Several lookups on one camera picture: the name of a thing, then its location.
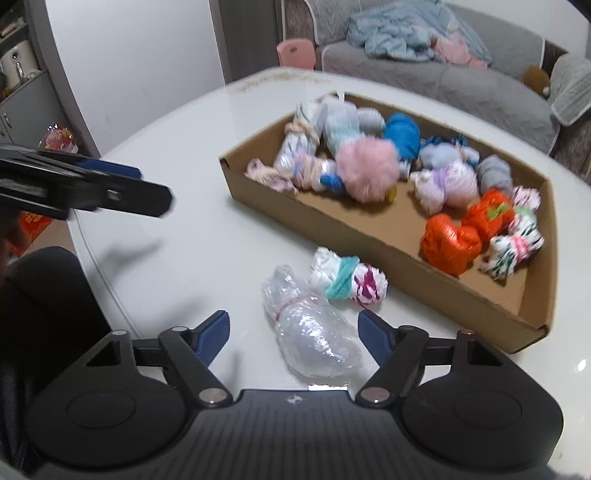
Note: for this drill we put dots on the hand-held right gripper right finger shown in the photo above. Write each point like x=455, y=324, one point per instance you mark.
x=371, y=334

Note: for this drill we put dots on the grey door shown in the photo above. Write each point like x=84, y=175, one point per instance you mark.
x=244, y=37

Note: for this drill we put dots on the clear plastic bundle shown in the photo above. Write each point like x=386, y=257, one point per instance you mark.
x=314, y=332

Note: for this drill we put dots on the white printed bundle teal tie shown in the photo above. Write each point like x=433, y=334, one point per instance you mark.
x=364, y=284

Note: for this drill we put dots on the grey sock bundle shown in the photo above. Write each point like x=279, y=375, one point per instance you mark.
x=496, y=173

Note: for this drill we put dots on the purple printed bundle green tie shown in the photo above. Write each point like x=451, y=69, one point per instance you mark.
x=526, y=198

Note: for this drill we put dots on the red snack packet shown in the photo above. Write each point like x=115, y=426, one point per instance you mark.
x=57, y=138

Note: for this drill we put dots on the pink plastic chair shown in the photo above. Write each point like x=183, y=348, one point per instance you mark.
x=295, y=53

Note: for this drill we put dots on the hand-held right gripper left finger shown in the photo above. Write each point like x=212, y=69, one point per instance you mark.
x=214, y=334

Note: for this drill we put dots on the green striped bundle pink tie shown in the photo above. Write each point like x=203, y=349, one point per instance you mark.
x=505, y=251

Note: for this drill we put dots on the orange plastic bag bundle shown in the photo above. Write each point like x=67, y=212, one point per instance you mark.
x=448, y=242

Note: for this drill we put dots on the white patterned bundle beige tie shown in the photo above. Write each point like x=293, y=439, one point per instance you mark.
x=293, y=152

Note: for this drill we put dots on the pinkish bubble wrap bundle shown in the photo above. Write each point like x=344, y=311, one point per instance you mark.
x=311, y=170

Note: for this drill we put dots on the blue cloth bundle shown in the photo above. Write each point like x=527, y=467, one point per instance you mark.
x=401, y=136

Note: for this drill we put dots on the white kitchen appliance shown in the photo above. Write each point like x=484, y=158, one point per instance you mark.
x=16, y=57

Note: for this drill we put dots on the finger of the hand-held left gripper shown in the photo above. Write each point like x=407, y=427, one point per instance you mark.
x=106, y=167
x=129, y=196

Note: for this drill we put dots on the light blue blanket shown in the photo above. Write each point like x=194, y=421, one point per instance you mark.
x=397, y=27

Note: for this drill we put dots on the bubble wrap bundle teal tie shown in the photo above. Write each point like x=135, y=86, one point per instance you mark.
x=341, y=122

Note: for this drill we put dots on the blue and white bundle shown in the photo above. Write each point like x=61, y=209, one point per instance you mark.
x=438, y=154

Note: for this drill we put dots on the pink striped cloth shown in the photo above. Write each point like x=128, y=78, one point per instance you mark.
x=265, y=177

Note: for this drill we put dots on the grey shelf cabinet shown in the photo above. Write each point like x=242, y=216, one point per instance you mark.
x=27, y=106

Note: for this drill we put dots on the pink blanket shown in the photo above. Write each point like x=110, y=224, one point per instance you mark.
x=455, y=48

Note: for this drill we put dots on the pink fluffy ball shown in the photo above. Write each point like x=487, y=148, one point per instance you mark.
x=364, y=168

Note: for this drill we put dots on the shallow cardboard box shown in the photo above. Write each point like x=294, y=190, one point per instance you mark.
x=369, y=221

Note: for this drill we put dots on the dark cloth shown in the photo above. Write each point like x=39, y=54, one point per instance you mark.
x=41, y=300

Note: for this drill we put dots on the grey quilted throw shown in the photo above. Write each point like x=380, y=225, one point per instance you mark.
x=572, y=87

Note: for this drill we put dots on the red box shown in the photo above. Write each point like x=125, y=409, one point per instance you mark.
x=34, y=224

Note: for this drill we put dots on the brown plush toy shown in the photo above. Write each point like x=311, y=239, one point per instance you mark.
x=535, y=78

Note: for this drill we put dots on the grey quilted sofa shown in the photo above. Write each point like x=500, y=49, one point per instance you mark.
x=461, y=87

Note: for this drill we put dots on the bubble wrap bundle purple tie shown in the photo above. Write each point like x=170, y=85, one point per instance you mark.
x=455, y=182

